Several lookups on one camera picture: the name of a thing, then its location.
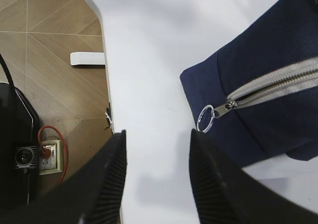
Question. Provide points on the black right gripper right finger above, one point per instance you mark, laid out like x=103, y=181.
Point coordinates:
x=225, y=194

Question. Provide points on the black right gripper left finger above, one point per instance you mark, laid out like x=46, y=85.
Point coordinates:
x=93, y=195

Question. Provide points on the navy blue lunch bag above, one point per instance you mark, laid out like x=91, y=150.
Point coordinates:
x=257, y=97

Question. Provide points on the black robot base housing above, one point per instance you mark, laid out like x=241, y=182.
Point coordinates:
x=19, y=150

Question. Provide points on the floor power outlet box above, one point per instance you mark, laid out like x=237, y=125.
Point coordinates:
x=55, y=163

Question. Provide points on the white table leg foot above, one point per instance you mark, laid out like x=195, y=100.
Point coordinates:
x=87, y=58

